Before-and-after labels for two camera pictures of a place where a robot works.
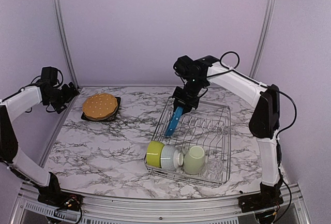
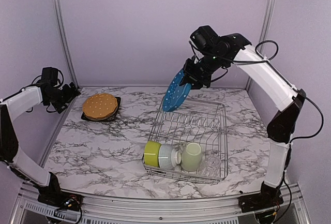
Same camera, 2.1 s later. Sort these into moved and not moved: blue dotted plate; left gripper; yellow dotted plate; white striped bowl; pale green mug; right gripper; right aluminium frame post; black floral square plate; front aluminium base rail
Moved: right gripper; blue dotted plate; pale green mug
Not moved: white striped bowl; left gripper; yellow dotted plate; front aluminium base rail; black floral square plate; right aluminium frame post
